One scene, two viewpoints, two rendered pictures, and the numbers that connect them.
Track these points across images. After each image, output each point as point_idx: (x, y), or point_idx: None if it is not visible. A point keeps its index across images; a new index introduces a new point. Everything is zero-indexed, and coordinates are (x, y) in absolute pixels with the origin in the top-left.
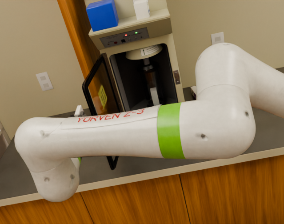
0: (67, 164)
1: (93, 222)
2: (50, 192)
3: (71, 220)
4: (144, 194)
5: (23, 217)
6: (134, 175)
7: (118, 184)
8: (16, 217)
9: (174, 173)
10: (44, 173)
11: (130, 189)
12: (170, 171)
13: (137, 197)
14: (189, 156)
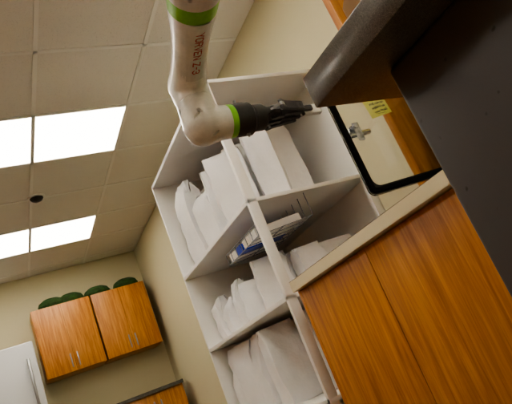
0: (195, 98)
1: (396, 318)
2: (183, 124)
3: (372, 313)
4: (437, 246)
5: (330, 309)
6: (401, 200)
7: (390, 224)
8: (325, 309)
9: (448, 181)
10: (178, 106)
11: (417, 237)
12: (441, 179)
13: (431, 254)
14: (173, 2)
